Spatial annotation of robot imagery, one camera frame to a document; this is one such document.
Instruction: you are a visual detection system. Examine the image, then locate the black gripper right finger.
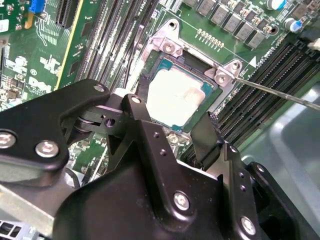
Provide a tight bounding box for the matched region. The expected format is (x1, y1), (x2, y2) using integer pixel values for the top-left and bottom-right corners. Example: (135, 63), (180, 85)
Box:
(190, 111), (320, 240)

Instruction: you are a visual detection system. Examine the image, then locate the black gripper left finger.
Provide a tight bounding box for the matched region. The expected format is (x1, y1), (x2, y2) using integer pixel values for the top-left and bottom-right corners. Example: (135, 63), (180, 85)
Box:
(0, 74), (199, 228)

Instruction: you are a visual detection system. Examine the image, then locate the metal wire locking lever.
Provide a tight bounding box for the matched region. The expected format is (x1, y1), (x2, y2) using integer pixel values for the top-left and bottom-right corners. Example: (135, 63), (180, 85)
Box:
(181, 45), (320, 111)

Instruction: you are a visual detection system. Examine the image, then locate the silver topped CPU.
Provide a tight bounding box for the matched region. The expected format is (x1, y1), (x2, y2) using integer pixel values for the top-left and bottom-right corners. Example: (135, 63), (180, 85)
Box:
(146, 57), (216, 133)

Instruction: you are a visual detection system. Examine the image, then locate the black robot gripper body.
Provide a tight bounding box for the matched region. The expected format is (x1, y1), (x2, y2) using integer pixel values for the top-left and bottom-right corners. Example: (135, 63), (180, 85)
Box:
(52, 161), (241, 240)

